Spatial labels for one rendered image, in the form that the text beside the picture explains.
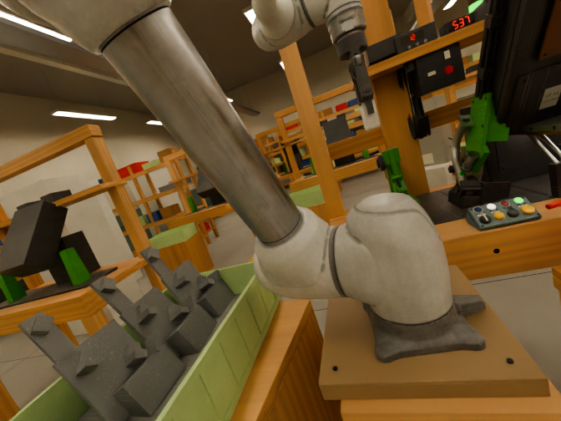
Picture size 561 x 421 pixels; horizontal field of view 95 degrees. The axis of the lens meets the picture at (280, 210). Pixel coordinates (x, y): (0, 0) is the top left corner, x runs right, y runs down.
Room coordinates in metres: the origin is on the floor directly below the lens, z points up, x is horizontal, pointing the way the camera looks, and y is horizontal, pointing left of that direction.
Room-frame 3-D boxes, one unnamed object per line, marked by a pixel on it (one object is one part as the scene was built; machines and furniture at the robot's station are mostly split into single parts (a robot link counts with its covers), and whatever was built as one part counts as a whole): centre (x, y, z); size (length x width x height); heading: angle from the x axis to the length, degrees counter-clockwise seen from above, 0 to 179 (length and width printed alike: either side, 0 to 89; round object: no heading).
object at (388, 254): (0.47, -0.18, 1.05); 0.18 x 0.16 x 0.22; 59
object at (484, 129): (0.91, -0.80, 1.17); 0.13 x 0.12 x 0.20; 73
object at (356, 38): (0.71, -0.31, 1.47); 0.08 x 0.07 x 0.09; 164
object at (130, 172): (6.25, 2.88, 1.13); 2.48 x 0.54 x 2.27; 74
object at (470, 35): (1.20, -0.97, 1.52); 0.90 x 0.25 x 0.04; 73
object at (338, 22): (0.71, -0.31, 1.54); 0.09 x 0.09 x 0.06
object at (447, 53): (1.18, -0.85, 1.42); 0.17 x 0.12 x 0.15; 73
